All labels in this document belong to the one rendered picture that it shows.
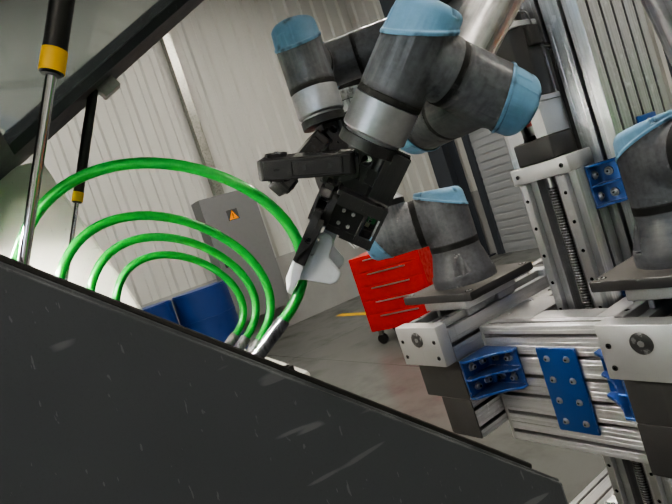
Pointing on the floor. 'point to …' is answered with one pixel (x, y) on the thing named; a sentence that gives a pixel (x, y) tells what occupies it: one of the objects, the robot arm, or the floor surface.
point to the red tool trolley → (392, 287)
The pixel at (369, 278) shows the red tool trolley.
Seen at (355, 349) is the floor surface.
